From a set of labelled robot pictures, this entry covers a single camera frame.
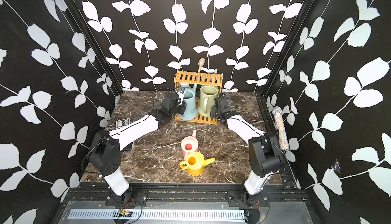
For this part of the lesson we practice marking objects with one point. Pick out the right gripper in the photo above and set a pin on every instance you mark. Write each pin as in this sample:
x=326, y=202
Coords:
x=214, y=109

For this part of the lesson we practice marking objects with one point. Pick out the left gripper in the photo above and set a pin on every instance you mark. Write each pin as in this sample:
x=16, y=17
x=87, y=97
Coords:
x=182, y=108

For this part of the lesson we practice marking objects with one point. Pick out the sage green watering can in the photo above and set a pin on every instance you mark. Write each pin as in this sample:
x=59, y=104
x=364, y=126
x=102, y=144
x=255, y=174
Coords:
x=209, y=91

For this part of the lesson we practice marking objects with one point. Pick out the light blue watering can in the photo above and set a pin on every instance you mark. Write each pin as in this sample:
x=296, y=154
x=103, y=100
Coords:
x=190, y=97

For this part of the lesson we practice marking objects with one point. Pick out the pink watering can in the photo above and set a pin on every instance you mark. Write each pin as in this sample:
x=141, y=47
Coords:
x=190, y=144

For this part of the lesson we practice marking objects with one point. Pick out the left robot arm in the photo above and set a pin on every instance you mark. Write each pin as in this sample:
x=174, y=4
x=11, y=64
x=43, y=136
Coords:
x=105, y=151

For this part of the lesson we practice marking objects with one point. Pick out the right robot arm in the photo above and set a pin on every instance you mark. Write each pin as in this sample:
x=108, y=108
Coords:
x=263, y=160

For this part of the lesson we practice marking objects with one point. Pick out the wooden slatted shelf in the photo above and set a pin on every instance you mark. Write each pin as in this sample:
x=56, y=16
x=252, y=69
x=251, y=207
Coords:
x=197, y=78

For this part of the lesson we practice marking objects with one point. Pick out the yellow watering can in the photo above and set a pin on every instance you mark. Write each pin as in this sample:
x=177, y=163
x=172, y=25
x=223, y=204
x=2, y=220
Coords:
x=195, y=163

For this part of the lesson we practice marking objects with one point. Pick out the blue playing card box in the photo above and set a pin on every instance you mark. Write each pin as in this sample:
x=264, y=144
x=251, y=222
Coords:
x=122, y=123

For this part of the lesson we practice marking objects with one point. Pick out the black book yellow lettering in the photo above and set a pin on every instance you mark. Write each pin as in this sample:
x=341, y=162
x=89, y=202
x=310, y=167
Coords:
x=129, y=147

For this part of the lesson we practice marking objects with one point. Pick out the sprinkle filled clear tube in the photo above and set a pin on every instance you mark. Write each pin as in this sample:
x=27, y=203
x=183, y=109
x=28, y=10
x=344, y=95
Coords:
x=279, y=122

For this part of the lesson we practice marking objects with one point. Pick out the white perforated front strip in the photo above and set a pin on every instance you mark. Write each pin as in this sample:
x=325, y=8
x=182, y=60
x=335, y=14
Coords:
x=157, y=214

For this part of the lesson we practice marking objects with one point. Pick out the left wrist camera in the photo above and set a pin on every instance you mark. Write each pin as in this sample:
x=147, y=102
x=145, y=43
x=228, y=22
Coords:
x=181, y=93

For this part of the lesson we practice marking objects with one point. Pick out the black front rail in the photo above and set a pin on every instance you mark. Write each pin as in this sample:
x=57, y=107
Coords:
x=232, y=194

